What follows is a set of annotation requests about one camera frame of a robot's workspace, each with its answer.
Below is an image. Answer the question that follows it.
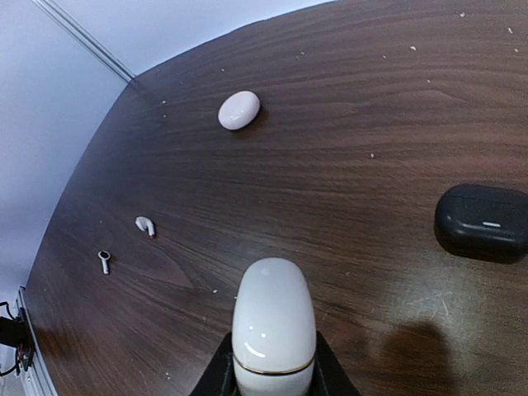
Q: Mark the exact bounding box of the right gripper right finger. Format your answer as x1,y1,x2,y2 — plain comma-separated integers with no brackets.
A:
309,331,361,396

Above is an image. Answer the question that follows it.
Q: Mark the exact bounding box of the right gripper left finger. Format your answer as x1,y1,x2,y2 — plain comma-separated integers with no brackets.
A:
191,332,238,396

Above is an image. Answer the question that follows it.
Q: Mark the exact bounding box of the white square charging case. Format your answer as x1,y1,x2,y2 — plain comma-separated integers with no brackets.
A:
232,257,316,395

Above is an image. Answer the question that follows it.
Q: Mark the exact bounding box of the white earbud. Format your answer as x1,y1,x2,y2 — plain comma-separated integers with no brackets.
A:
135,216,156,238
97,250,111,275

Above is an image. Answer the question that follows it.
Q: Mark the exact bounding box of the black earbud charging case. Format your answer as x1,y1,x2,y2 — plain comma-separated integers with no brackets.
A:
434,184,527,263

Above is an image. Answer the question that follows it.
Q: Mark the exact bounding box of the pink round earbud case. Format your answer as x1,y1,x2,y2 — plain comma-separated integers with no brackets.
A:
218,91,261,131

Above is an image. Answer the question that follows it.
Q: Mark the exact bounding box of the front aluminium rail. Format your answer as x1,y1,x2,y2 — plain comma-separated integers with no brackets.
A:
16,286,59,396

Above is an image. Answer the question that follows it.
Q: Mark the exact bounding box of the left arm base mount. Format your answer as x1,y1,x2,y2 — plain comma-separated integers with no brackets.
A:
1,301,35,377

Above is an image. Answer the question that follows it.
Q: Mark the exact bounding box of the left aluminium frame post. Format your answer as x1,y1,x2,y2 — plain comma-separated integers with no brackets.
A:
32,0,136,83

